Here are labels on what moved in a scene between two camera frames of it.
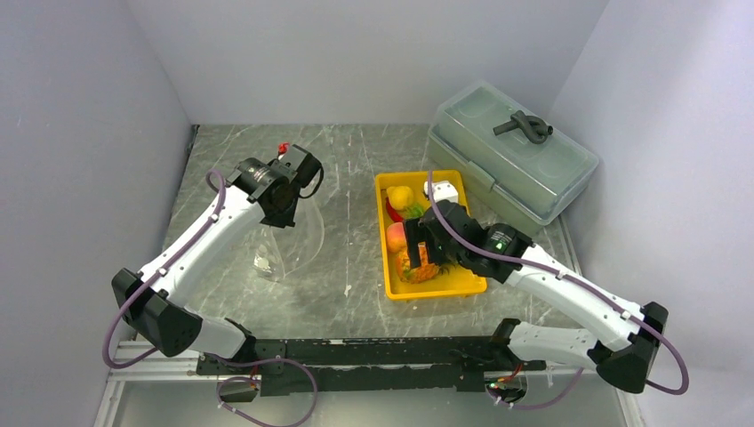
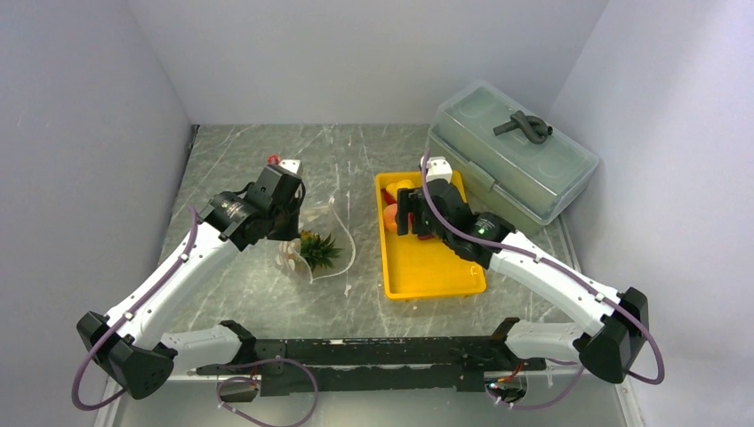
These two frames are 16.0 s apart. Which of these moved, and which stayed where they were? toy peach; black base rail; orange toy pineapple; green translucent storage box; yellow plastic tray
Moved: orange toy pineapple; toy peach
Stayed: black base rail; green translucent storage box; yellow plastic tray
